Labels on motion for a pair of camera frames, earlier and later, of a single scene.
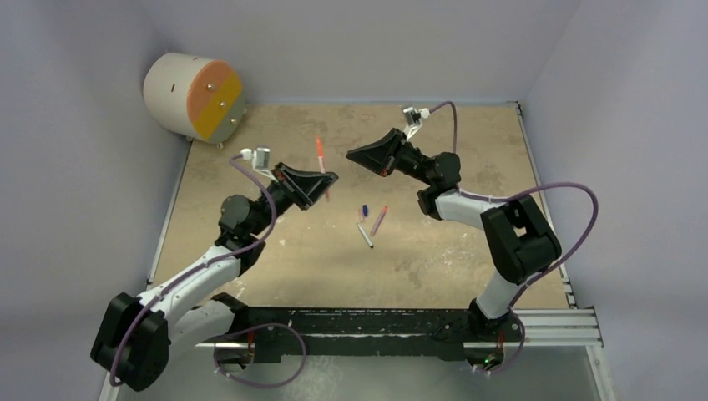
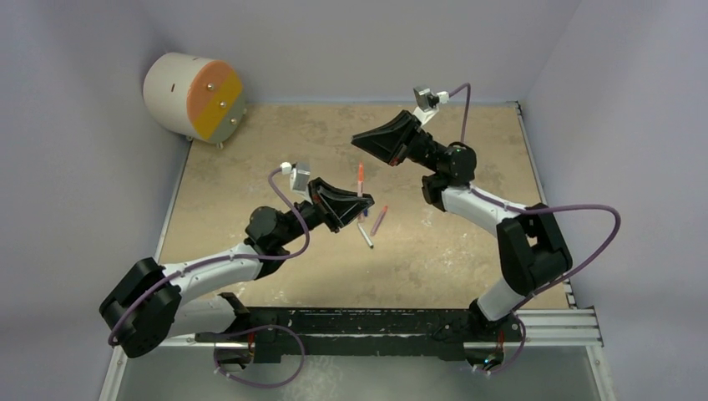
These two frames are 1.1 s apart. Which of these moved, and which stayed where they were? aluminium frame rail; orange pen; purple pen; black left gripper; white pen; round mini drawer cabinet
Moved: black left gripper; orange pen
Stayed: aluminium frame rail; purple pen; white pen; round mini drawer cabinet
